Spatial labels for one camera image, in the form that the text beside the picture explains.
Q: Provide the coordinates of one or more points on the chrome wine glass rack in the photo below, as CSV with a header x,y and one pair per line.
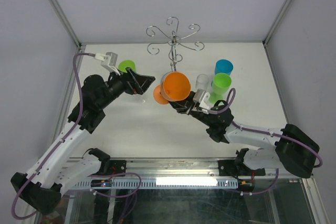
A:
x,y
173,40

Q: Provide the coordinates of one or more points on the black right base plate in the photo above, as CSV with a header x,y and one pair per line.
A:
x,y
227,167

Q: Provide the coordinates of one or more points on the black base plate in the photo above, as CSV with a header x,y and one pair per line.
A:
x,y
112,167
227,167

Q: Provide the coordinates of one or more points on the aluminium mounting rail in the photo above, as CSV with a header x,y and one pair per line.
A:
x,y
167,167

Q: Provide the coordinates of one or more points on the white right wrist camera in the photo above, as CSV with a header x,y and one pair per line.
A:
x,y
200,99

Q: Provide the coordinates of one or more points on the clear wine glass left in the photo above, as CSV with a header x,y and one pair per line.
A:
x,y
141,98

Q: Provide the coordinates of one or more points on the left corner frame post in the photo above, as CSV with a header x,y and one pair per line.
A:
x,y
65,22

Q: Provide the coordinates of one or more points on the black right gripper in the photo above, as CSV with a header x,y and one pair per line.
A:
x,y
185,106

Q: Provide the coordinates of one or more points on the right corner frame post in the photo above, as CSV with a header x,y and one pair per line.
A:
x,y
278,19

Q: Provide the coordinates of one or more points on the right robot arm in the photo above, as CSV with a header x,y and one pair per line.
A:
x,y
286,148

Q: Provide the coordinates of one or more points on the blue plastic wine glass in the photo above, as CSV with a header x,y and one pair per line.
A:
x,y
224,66

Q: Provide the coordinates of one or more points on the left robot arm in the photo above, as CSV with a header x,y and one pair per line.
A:
x,y
43,185

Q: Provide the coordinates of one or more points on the clear flute glass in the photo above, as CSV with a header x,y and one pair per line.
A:
x,y
202,82

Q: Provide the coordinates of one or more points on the corner frame post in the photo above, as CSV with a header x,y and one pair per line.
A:
x,y
278,19
65,22

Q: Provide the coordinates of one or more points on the orange plastic wine glass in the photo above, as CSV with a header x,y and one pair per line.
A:
x,y
175,86

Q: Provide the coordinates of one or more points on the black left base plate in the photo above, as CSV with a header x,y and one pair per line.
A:
x,y
112,167

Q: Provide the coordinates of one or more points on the green wine glass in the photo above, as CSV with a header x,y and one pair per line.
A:
x,y
124,65
220,85

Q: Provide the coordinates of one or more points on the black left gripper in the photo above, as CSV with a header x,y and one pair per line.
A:
x,y
143,81

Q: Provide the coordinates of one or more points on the white LED light strip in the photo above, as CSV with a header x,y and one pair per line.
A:
x,y
186,181

